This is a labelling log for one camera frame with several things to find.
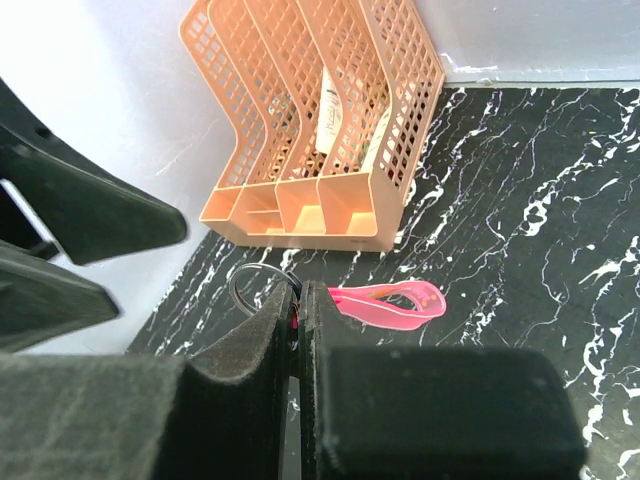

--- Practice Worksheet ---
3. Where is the pink lanyard strap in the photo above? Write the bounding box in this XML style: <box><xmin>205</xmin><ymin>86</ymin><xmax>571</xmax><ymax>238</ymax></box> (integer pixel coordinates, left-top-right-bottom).
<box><xmin>229</xmin><ymin>262</ymin><xmax>447</xmax><ymax>334</ymax></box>

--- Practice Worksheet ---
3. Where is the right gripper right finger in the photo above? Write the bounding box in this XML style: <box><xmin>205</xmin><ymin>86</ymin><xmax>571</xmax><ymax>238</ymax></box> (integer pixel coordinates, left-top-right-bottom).
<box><xmin>298</xmin><ymin>282</ymin><xmax>585</xmax><ymax>479</ymax></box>

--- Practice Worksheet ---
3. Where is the white packaged card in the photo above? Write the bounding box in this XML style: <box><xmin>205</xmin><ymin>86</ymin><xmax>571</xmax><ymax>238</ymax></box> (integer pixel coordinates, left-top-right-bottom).
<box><xmin>315</xmin><ymin>67</ymin><xmax>342</xmax><ymax>155</ymax></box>

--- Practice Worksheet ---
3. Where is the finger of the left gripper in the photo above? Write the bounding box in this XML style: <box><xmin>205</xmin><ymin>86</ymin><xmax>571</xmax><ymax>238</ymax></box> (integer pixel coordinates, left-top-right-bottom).
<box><xmin>1</xmin><ymin>83</ymin><xmax>188</xmax><ymax>265</ymax></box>
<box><xmin>1</xmin><ymin>242</ymin><xmax>120</xmax><ymax>353</ymax></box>

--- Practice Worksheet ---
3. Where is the orange perforated file organizer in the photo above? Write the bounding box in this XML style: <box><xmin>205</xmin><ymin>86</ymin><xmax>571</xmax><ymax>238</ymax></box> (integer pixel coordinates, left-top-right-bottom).
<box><xmin>180</xmin><ymin>1</ymin><xmax>445</xmax><ymax>252</ymax></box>

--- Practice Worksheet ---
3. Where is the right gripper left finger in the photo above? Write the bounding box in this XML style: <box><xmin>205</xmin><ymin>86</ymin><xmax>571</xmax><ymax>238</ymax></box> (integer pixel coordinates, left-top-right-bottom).
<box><xmin>1</xmin><ymin>284</ymin><xmax>293</xmax><ymax>479</ymax></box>

